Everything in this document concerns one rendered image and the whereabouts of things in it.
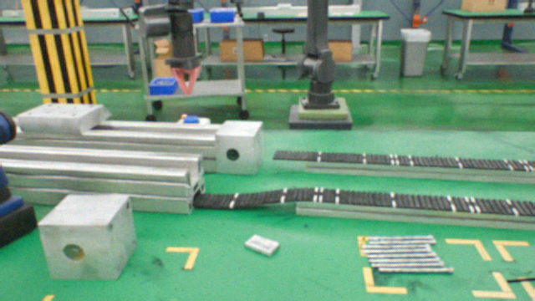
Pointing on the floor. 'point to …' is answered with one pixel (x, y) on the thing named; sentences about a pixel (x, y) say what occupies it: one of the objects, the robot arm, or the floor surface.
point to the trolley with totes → (161, 91)
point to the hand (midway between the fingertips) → (187, 91)
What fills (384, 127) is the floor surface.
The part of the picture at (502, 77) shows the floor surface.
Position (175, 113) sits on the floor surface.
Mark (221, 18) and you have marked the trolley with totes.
